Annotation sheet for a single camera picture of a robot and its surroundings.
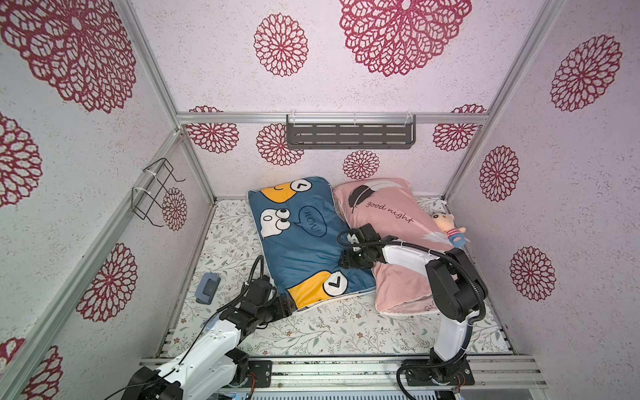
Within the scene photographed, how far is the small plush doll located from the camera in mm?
989

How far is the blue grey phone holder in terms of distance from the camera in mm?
883

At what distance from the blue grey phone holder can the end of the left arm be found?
246 mm

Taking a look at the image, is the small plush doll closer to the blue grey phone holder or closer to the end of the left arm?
the end of the left arm

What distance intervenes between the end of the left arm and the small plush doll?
697 mm

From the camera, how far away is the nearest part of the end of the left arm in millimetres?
616

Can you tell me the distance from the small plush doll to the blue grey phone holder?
3.00 feet
